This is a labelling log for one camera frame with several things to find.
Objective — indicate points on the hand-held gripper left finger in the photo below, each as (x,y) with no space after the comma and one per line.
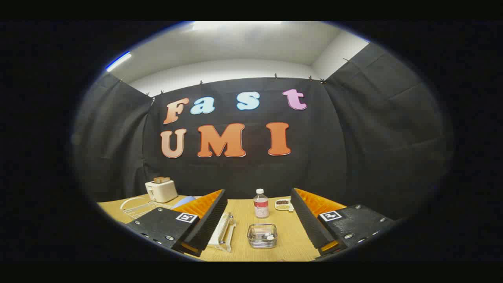
(208,222)

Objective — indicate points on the brown toast slice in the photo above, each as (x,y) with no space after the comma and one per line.
(161,180)

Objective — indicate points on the clear bottle red label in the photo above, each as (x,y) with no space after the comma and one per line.
(261,206)

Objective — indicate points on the white toaster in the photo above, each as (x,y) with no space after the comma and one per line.
(162,191)

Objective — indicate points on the white divided snack dish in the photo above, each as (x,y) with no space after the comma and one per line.
(283,204)

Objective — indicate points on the black backdrop cloth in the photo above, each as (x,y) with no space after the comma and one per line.
(314,157)

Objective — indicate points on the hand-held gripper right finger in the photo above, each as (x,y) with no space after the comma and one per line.
(308,224)

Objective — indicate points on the ceiling light panel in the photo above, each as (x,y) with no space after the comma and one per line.
(118,61)

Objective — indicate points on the blue plate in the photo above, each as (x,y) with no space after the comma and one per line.
(189,199)

